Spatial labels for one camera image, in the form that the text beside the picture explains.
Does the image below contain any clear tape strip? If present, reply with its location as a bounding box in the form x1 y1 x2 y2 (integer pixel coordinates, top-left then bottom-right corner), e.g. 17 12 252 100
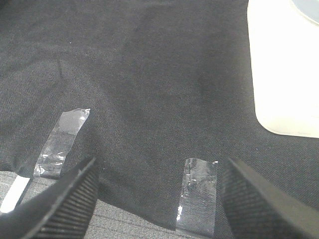
33 108 90 179
176 158 218 239

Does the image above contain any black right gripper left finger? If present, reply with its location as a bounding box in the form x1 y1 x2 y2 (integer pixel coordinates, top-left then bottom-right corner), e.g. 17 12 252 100
0 157 99 239

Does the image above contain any right clear tape strip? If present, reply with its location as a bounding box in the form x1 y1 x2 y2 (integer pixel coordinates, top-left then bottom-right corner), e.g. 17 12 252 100
176 158 218 239

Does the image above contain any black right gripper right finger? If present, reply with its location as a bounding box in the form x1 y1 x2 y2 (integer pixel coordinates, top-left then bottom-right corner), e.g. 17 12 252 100
221 158 319 239

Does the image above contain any black table cloth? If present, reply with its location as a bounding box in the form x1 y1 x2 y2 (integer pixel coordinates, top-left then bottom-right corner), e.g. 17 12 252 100
0 0 319 229

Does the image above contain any middle clear tape strip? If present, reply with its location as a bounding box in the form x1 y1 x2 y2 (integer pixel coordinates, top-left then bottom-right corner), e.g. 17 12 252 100
33 108 90 179

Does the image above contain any white plastic storage box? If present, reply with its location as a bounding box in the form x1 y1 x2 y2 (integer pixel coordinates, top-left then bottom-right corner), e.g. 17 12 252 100
247 0 319 138

